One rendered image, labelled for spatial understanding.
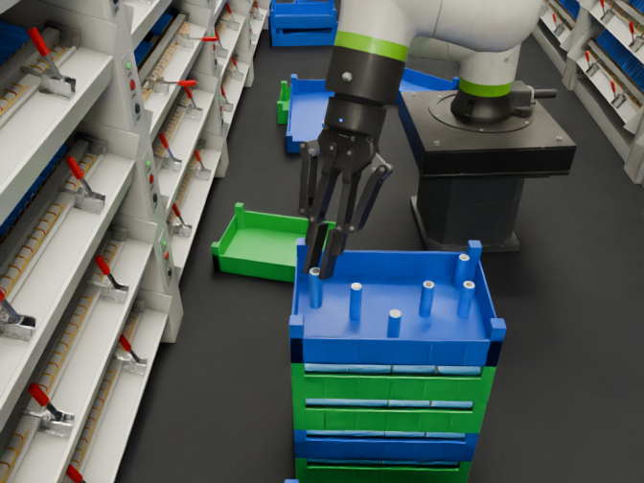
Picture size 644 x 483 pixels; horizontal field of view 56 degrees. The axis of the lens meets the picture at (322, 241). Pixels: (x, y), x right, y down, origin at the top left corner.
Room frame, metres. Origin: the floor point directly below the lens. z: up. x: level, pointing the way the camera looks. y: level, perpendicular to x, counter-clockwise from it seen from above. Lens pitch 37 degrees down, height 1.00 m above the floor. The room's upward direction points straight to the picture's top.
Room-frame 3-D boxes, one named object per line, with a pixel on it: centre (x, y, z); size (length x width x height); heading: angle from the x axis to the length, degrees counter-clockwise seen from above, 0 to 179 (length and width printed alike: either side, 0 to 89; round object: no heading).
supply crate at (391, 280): (0.69, -0.11, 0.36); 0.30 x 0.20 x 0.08; 89
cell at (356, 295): (0.69, -0.05, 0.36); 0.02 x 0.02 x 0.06
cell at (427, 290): (0.70, -0.16, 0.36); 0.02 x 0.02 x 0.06
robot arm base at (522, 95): (1.39, -0.45, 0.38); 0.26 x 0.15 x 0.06; 96
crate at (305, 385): (0.69, -0.11, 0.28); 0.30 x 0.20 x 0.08; 89
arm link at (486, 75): (1.39, -0.38, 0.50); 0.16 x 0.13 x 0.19; 74
